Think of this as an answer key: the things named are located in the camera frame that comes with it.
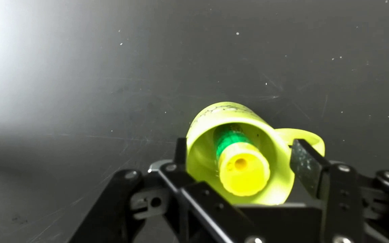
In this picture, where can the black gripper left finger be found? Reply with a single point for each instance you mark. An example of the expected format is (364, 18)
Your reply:
(192, 209)

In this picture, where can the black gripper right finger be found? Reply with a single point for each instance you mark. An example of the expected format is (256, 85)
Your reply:
(354, 207)

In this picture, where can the yellow-green mug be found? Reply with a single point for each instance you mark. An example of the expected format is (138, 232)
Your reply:
(275, 143)

